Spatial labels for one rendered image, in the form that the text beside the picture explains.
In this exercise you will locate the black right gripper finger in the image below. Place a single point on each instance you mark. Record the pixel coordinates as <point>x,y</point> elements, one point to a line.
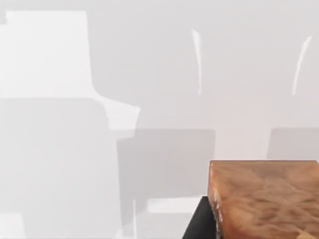
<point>202,221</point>

